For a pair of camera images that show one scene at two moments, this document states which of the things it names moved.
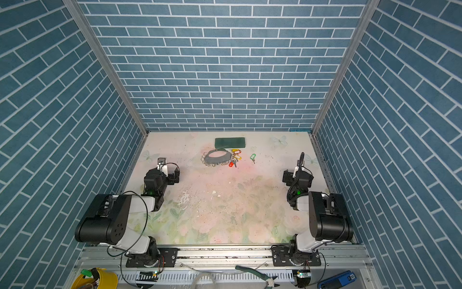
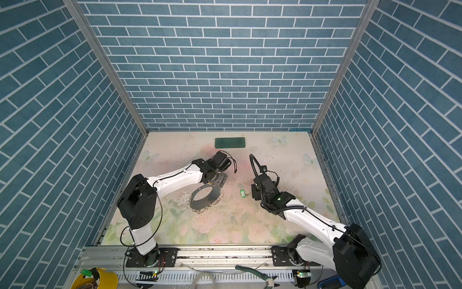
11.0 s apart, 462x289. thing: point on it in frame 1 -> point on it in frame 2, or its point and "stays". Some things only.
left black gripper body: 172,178 -> 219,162
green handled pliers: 269,280 stays
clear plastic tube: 194,285 stays
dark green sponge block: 230,142 stays
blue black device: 338,281 stays
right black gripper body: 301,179 -> 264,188
